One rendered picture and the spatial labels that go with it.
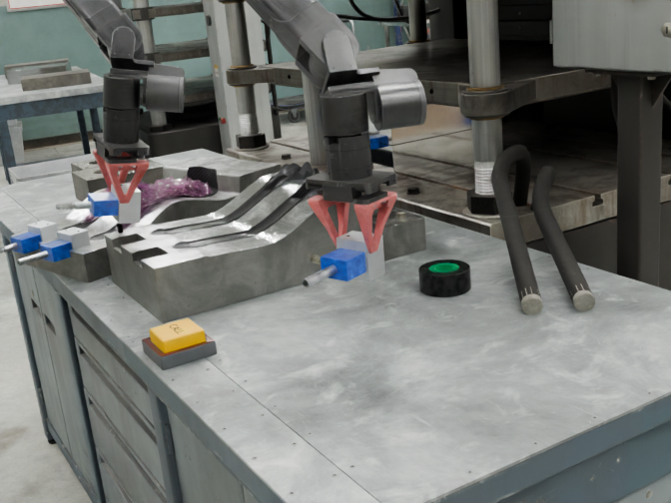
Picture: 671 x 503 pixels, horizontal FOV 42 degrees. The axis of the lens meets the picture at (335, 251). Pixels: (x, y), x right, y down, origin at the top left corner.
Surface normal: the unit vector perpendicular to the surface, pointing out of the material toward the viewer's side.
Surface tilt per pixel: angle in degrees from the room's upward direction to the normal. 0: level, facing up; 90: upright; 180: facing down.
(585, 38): 90
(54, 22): 90
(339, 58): 58
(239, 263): 90
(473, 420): 0
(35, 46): 90
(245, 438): 0
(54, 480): 0
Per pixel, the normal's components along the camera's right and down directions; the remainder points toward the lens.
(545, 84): 0.51, 0.22
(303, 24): 0.11, -0.24
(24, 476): -0.10, -0.95
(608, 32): -0.86, 0.23
